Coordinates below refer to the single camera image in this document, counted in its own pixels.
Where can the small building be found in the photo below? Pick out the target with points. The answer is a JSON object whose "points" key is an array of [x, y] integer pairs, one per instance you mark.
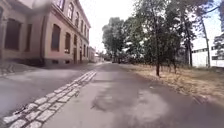
{"points": [[92, 55]]}

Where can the grey asphalt road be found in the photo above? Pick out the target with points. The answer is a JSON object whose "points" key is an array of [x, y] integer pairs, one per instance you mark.
{"points": [[133, 100]]}

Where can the row of trees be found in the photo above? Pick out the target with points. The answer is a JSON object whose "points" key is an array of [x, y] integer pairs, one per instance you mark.
{"points": [[153, 33]]}

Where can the tan brick building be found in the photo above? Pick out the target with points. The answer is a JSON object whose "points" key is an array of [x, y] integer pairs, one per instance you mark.
{"points": [[43, 33]]}

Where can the dry grass verge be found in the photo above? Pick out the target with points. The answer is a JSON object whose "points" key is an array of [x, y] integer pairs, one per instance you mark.
{"points": [[186, 80]]}

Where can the pale cobblestone strip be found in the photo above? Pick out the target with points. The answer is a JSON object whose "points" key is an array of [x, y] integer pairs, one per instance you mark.
{"points": [[43, 108]]}

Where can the grey pavement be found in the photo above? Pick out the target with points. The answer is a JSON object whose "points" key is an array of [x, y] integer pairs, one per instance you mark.
{"points": [[26, 86]]}

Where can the white building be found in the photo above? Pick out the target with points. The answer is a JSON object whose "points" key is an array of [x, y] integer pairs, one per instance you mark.
{"points": [[203, 58]]}

